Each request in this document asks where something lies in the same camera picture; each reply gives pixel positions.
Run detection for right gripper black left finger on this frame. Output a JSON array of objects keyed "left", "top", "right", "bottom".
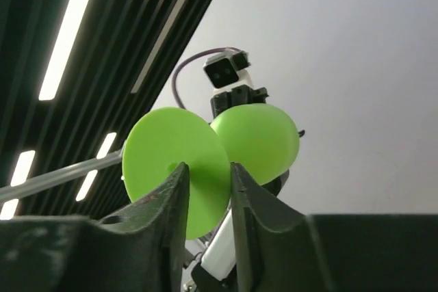
[{"left": 1, "top": 163, "right": 190, "bottom": 291}]

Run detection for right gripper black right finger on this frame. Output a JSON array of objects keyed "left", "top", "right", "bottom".
[{"left": 231, "top": 163, "right": 437, "bottom": 291}]

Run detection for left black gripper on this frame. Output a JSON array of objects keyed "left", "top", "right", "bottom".
[{"left": 210, "top": 85, "right": 267, "bottom": 118}]

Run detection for green plastic wine glass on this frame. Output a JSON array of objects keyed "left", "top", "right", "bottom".
[{"left": 122, "top": 103, "right": 300, "bottom": 239}]

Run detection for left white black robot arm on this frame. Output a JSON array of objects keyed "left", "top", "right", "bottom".
[{"left": 181, "top": 85, "right": 268, "bottom": 291}]

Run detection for long ceiling light strips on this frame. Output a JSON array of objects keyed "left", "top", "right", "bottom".
[{"left": 1, "top": 0, "right": 211, "bottom": 221}]

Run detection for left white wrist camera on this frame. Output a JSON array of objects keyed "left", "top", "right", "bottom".
[{"left": 203, "top": 48, "right": 253, "bottom": 95}]

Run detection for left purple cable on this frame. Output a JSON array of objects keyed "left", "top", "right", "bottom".
[{"left": 170, "top": 47, "right": 246, "bottom": 110}]

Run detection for aluminium frame rail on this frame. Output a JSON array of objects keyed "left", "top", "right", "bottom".
[{"left": 1, "top": 150, "right": 122, "bottom": 205}]

